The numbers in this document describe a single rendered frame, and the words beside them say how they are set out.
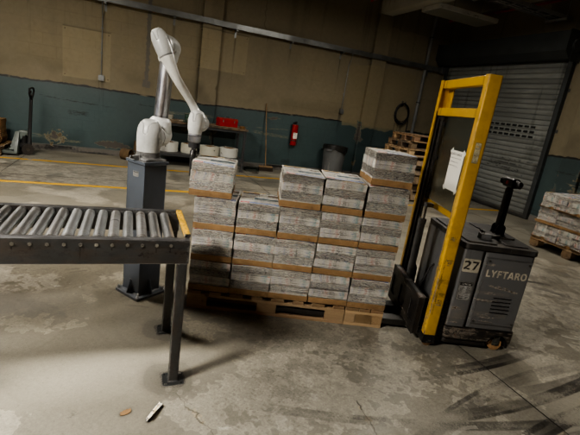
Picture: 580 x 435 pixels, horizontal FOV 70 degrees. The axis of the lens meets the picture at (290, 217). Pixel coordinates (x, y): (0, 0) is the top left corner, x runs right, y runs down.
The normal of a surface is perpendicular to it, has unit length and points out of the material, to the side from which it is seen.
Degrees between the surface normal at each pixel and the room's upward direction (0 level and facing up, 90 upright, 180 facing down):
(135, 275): 90
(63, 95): 90
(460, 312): 90
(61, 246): 90
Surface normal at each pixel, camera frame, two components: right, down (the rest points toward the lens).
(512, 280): 0.04, 0.26
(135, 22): 0.34, 0.29
